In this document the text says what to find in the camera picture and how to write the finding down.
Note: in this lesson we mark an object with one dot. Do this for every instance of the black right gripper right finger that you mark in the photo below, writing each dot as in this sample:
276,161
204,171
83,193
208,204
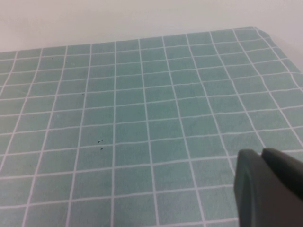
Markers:
284,163

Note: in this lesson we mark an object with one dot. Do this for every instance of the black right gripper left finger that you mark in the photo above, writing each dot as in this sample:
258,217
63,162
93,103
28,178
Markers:
258,194

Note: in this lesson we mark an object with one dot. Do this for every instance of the green white-grid tablecloth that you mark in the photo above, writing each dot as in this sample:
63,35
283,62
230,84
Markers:
132,127

